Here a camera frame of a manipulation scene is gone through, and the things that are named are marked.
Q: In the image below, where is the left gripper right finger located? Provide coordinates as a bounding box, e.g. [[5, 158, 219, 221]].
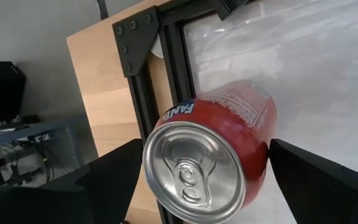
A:
[[268, 138, 358, 224]]

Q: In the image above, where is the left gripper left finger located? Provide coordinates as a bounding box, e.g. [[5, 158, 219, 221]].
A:
[[0, 138, 145, 224]]

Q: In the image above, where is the blue-grey bench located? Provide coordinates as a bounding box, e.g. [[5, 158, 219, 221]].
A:
[[0, 113, 88, 187]]

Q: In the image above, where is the red Fanta can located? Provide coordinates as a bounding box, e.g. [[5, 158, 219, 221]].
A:
[[142, 79, 278, 224]]

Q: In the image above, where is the white table mat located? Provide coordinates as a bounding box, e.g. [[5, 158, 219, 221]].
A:
[[183, 0, 358, 224]]

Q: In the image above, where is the white disc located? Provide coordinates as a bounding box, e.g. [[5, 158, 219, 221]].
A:
[[150, 37, 164, 59]]

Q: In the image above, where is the small black frame post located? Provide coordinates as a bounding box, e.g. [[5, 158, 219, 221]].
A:
[[211, 0, 250, 21]]

